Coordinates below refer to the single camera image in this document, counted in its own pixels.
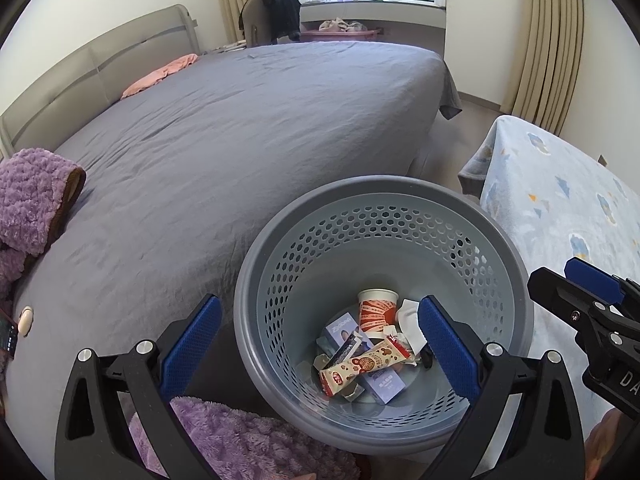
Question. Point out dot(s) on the beige chair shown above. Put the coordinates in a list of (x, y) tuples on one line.
[(252, 25)]

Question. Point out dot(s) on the grey bed headboard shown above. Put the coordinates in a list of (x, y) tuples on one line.
[(100, 60)]

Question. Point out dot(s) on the purple cartoon rabbit box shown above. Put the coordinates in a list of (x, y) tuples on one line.
[(385, 387)]

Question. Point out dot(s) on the black jacket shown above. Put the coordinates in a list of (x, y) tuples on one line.
[(280, 10)]

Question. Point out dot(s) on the white oval device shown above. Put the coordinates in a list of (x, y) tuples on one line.
[(25, 320)]

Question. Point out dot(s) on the wide beige curtain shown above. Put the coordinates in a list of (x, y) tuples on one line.
[(550, 35)]

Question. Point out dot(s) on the grey bed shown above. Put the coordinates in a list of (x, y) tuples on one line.
[(225, 135)]

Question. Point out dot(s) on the light blue printed blanket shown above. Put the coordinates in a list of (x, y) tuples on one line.
[(540, 200)]

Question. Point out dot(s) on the white tissue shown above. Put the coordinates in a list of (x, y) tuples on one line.
[(407, 315)]

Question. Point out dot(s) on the purple fleece pants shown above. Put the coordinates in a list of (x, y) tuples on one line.
[(240, 440)]

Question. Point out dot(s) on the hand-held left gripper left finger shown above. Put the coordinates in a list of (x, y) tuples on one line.
[(192, 345)]

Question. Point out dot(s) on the purple fleece garment brown lining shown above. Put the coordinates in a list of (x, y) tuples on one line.
[(30, 195)]

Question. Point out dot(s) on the pink cloth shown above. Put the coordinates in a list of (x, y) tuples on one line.
[(160, 75)]

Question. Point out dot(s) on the dark flat device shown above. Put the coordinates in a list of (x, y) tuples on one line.
[(7, 335)]

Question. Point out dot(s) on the pink plastic basin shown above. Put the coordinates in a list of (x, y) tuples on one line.
[(340, 36)]

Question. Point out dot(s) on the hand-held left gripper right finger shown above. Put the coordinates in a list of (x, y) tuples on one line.
[(447, 350)]

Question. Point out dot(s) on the white small carton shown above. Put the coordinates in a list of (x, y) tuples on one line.
[(322, 364)]

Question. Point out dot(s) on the beige red snack wrapper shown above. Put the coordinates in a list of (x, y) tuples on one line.
[(365, 362)]

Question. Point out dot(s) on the pile of pale clothes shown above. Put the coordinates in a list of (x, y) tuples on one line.
[(340, 25)]

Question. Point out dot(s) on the white window sill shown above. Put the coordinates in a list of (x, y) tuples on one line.
[(400, 15)]

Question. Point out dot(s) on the red printed paper cup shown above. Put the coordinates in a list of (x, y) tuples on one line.
[(377, 310)]

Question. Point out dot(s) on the grey perforated plastic wastebasket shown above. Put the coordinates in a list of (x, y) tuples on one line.
[(375, 230)]

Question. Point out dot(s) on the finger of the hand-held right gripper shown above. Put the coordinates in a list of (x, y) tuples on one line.
[(592, 277), (560, 292)]

